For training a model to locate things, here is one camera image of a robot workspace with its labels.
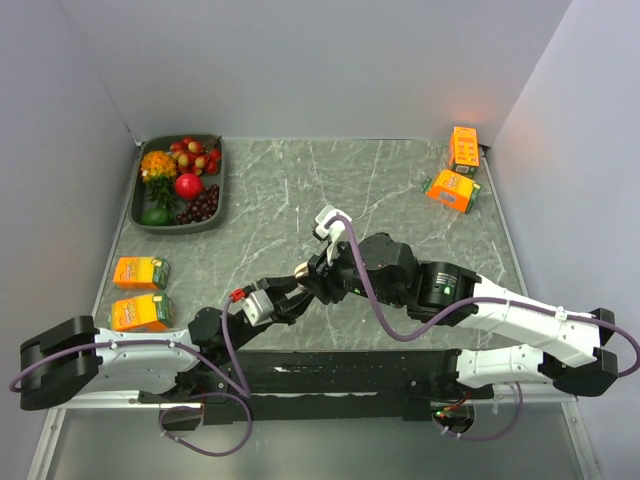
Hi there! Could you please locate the red apple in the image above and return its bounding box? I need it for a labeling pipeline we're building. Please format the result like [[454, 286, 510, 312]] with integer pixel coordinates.
[[174, 173, 205, 200]]

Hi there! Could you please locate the red lychee bunch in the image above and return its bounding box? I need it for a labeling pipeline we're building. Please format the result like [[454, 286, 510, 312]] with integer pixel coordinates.
[[169, 135, 222, 176]]

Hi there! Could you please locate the orange juice box far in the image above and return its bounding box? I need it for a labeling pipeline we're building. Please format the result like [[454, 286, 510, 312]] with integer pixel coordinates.
[[448, 126, 480, 178]]

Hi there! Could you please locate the beige earbud charging case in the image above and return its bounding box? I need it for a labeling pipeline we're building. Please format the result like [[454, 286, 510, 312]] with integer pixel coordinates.
[[294, 263, 309, 290]]

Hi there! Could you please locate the green avocado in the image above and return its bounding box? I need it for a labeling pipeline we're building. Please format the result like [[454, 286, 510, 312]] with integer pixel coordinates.
[[139, 207, 174, 227]]

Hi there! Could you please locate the dark grape bunch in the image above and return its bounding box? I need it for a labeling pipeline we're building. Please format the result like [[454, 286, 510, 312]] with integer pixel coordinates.
[[176, 185, 220, 225]]

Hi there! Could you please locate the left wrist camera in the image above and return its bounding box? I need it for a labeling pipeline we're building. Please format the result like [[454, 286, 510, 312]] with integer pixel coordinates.
[[230, 286, 274, 327]]

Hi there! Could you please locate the orange juice box left upper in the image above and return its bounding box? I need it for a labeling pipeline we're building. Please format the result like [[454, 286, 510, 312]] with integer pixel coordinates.
[[113, 256, 171, 290]]

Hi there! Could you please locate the grey fruit tray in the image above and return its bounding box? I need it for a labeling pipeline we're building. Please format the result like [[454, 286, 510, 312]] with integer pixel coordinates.
[[128, 134, 226, 235]]

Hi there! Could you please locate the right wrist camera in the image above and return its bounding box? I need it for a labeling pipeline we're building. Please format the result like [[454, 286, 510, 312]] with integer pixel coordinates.
[[313, 205, 352, 266]]

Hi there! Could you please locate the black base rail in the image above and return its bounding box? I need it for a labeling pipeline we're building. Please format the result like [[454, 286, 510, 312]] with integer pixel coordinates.
[[137, 347, 496, 426]]

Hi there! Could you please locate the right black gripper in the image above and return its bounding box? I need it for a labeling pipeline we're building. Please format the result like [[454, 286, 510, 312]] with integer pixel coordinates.
[[297, 232, 406, 308]]

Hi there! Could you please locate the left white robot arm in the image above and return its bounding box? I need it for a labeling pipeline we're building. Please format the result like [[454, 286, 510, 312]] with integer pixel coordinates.
[[9, 277, 314, 411]]

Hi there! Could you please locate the orange juice box left lower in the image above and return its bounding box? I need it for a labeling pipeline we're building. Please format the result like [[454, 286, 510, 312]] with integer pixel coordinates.
[[110, 292, 175, 332]]

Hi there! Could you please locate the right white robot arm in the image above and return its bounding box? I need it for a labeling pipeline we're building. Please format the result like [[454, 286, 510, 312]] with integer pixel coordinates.
[[294, 233, 619, 399]]

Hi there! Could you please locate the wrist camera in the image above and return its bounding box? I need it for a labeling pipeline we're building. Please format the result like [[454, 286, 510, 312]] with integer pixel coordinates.
[[230, 286, 274, 327], [313, 205, 352, 266]]

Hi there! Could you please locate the orange juice box tilted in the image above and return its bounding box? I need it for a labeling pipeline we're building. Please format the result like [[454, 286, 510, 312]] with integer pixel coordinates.
[[422, 169, 482, 213]]

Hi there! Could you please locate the orange pineapple toy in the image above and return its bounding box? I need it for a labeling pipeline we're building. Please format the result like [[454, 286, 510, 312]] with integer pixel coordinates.
[[139, 150, 177, 209]]

